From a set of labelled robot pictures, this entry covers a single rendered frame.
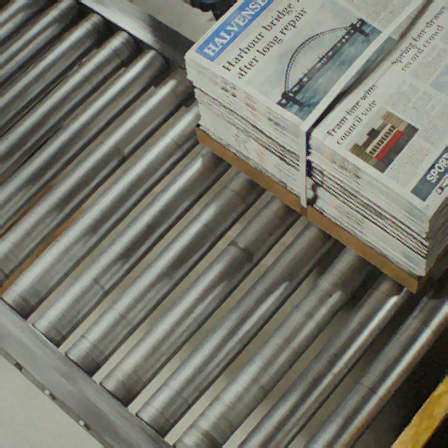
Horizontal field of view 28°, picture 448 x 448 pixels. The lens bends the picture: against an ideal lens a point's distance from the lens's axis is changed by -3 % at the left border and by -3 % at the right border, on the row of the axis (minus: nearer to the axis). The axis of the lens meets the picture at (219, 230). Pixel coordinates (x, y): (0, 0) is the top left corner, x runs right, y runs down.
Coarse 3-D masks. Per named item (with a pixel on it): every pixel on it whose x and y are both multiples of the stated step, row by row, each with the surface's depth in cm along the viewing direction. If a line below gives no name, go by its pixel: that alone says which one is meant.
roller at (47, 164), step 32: (160, 64) 140; (96, 96) 137; (128, 96) 138; (64, 128) 135; (96, 128) 136; (32, 160) 132; (64, 160) 133; (0, 192) 130; (32, 192) 131; (0, 224) 129
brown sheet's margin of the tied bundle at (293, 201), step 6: (288, 192) 122; (288, 198) 123; (294, 198) 122; (288, 204) 125; (294, 204) 123; (300, 204) 122; (300, 210) 123; (306, 210) 122; (312, 210) 121; (306, 216) 124; (312, 216) 122; (318, 216) 121; (318, 222) 122
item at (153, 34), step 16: (80, 0) 146; (96, 0) 146; (112, 0) 146; (112, 16) 144; (128, 16) 144; (144, 16) 144; (112, 32) 147; (128, 32) 143; (144, 32) 142; (160, 32) 142; (176, 32) 142; (144, 48) 143; (160, 48) 140; (176, 48) 140; (128, 64) 152; (176, 64) 139; (160, 80) 148; (432, 272) 131
